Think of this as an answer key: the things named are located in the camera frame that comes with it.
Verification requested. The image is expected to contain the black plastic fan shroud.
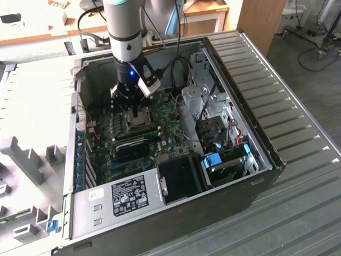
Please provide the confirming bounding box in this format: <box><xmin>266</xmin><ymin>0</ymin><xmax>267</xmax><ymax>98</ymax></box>
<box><xmin>156</xmin><ymin>154</ymin><xmax>207</xmax><ymax>205</ymax></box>

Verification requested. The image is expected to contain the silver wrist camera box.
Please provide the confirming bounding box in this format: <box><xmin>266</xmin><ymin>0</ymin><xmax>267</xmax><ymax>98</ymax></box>
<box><xmin>137</xmin><ymin>65</ymin><xmax>161</xmax><ymax>97</ymax></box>

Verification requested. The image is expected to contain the black desk device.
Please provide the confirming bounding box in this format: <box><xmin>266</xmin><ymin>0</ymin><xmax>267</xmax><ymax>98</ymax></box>
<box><xmin>0</xmin><ymin>12</ymin><xmax>22</xmax><ymax>25</ymax></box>

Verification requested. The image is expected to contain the thick grey wire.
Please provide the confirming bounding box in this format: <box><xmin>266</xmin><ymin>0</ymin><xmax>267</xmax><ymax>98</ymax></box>
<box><xmin>225</xmin><ymin>119</ymin><xmax>238</xmax><ymax>147</ymax></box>

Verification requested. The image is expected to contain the light wooden desk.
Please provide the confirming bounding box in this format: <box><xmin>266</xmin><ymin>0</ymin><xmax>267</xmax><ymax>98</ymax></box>
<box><xmin>0</xmin><ymin>0</ymin><xmax>110</xmax><ymax>54</ymax></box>

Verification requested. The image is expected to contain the green motherboard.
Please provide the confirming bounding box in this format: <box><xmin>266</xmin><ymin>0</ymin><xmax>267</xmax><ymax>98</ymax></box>
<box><xmin>87</xmin><ymin>89</ymin><xmax>193</xmax><ymax>185</ymax></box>

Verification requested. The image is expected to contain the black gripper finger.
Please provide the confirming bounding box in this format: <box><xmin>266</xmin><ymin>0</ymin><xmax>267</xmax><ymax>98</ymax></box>
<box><xmin>110</xmin><ymin>85</ymin><xmax>141</xmax><ymax>119</ymax></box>

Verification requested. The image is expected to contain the black floor cable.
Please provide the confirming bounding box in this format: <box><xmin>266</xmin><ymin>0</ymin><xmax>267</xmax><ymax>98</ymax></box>
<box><xmin>297</xmin><ymin>44</ymin><xmax>341</xmax><ymax>72</ymax></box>

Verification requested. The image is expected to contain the brown wooden cabinet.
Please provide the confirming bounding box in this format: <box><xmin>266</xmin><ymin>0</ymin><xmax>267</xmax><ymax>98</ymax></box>
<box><xmin>236</xmin><ymin>0</ymin><xmax>288</xmax><ymax>57</ymax></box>

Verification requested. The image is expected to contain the white machine base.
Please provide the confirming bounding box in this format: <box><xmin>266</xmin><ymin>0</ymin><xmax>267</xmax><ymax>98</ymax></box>
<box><xmin>275</xmin><ymin>0</ymin><xmax>305</xmax><ymax>35</ymax></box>

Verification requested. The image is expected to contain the silver metal drive cage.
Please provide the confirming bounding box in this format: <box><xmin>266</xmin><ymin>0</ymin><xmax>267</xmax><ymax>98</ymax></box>
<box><xmin>181</xmin><ymin>49</ymin><xmax>235</xmax><ymax>121</ymax></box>

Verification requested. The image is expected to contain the metal socket cover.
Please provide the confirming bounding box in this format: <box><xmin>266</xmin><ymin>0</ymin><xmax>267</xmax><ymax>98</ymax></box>
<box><xmin>127</xmin><ymin>106</ymin><xmax>152</xmax><ymax>129</ymax></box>

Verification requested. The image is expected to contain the round dark grey object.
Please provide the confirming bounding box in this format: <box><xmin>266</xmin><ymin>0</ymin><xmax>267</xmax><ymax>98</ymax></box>
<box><xmin>79</xmin><ymin>0</ymin><xmax>104</xmax><ymax>12</ymax></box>

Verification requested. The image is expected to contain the small wooden table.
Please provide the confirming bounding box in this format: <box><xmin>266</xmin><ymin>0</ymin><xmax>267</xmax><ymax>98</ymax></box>
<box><xmin>180</xmin><ymin>0</ymin><xmax>230</xmax><ymax>37</ymax></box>

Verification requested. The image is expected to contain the hard disk in blue carrier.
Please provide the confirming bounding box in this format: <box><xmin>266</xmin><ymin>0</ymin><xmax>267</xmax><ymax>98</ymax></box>
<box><xmin>201</xmin><ymin>142</ymin><xmax>253</xmax><ymax>188</ymax></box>

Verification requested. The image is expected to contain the red printed packet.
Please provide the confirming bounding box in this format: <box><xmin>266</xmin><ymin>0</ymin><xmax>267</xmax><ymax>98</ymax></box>
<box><xmin>47</xmin><ymin>0</ymin><xmax>72</xmax><ymax>9</ymax></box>

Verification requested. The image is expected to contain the CPU socket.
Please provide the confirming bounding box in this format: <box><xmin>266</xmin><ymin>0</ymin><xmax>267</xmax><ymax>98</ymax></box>
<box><xmin>124</xmin><ymin>105</ymin><xmax>158</xmax><ymax>133</ymax></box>

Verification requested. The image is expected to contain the orange wire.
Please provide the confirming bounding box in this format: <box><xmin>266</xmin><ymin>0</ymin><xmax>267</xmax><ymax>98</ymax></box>
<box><xmin>233</xmin><ymin>127</ymin><xmax>242</xmax><ymax>147</ymax></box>

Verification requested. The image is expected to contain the black wheeled stand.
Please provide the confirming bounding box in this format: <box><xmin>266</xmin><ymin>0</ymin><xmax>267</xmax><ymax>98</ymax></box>
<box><xmin>315</xmin><ymin>0</ymin><xmax>341</xmax><ymax>61</ymax></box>

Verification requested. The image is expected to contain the white wire loop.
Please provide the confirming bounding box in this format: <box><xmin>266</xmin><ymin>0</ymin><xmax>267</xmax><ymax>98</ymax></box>
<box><xmin>174</xmin><ymin>92</ymin><xmax>188</xmax><ymax>108</ymax></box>

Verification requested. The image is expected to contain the green RAM stick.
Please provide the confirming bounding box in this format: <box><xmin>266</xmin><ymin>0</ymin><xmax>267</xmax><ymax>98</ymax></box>
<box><xmin>113</xmin><ymin>130</ymin><xmax>160</xmax><ymax>142</ymax></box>
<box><xmin>0</xmin><ymin>209</ymin><xmax>31</xmax><ymax>225</ymax></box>

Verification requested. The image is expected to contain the blue expansion slot retainer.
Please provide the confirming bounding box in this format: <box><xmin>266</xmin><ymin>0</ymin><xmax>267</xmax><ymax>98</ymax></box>
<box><xmin>74</xmin><ymin>129</ymin><xmax>86</xmax><ymax>193</ymax></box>

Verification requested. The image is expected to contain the black camera cable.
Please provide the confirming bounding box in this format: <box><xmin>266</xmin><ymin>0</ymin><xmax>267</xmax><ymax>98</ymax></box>
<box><xmin>158</xmin><ymin>0</ymin><xmax>182</xmax><ymax>77</ymax></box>

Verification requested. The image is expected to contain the silver power supply unit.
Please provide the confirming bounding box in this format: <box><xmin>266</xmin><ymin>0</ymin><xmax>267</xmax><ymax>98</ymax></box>
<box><xmin>71</xmin><ymin>168</ymin><xmax>168</xmax><ymax>240</ymax></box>

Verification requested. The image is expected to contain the black PC case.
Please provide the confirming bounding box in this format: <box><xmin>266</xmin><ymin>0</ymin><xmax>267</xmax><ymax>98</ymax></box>
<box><xmin>50</xmin><ymin>36</ymin><xmax>288</xmax><ymax>256</ymax></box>

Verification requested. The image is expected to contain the finned chipset heatsink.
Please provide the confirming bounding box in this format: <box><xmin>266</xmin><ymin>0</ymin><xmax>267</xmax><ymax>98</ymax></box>
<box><xmin>115</xmin><ymin>140</ymin><xmax>150</xmax><ymax>164</ymax></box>

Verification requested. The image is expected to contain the silver CPU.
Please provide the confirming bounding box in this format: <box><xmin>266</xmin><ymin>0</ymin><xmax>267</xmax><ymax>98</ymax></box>
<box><xmin>132</xmin><ymin>111</ymin><xmax>148</xmax><ymax>126</ymax></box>

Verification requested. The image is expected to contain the blue plastic clip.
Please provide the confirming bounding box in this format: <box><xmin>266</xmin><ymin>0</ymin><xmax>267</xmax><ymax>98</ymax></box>
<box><xmin>45</xmin><ymin>218</ymin><xmax>60</xmax><ymax>233</ymax></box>

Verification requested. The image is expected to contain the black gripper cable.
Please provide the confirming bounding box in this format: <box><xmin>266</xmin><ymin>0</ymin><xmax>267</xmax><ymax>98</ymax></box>
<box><xmin>77</xmin><ymin>9</ymin><xmax>110</xmax><ymax>42</ymax></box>

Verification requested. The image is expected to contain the brown cardboard box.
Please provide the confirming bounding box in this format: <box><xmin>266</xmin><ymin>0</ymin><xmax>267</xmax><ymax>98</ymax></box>
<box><xmin>47</xmin><ymin>10</ymin><xmax>70</xmax><ymax>37</ymax></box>

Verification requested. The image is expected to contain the black plastic disk bay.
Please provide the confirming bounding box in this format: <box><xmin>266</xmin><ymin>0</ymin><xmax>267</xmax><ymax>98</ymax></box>
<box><xmin>194</xmin><ymin>115</ymin><xmax>228</xmax><ymax>156</ymax></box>

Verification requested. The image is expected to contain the grey parts rack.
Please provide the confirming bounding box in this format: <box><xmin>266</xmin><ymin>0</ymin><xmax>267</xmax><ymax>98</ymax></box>
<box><xmin>0</xmin><ymin>135</ymin><xmax>69</xmax><ymax>256</ymax></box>

